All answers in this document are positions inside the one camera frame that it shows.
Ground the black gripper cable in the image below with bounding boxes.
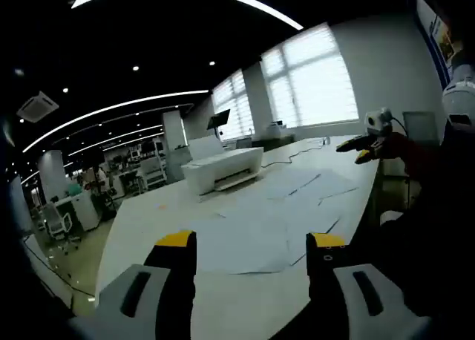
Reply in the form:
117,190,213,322
389,115,409,140

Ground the white chest-worn device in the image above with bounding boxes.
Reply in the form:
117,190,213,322
441,63,475,133

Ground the narrow window with blinds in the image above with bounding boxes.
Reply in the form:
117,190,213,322
211,68,250,143

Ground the white printer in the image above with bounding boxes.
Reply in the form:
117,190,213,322
180,137,265,196

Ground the small black tilted monitor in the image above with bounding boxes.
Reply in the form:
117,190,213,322
206,108,231,140

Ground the pile of white printing papers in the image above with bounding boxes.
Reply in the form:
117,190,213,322
202,169,361,276

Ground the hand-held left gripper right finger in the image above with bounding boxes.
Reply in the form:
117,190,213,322
306,231,433,340

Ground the grey office chair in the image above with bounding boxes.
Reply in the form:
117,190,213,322
379,111,436,217

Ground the person's black shirt torso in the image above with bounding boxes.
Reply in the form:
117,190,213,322
378,124,475,318

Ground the small white machine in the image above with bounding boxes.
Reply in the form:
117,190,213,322
267,120,286,137

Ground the thin dark power cable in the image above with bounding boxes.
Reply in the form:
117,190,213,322
261,139,331,169

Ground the white table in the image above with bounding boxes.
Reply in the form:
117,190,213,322
94,134,381,340

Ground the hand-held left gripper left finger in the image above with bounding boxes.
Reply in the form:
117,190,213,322
68,229,197,340

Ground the ceiling air conditioner unit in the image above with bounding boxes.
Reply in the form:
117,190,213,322
16,91,60,124

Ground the wide window with blinds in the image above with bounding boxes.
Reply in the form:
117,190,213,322
261,23,360,129

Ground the white office chair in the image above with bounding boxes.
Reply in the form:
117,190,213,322
42,202,81,255

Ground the white cabinet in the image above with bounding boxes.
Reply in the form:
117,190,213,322
55,191,100,232

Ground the blue white wall poster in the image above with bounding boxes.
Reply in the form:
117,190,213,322
406,0,465,92

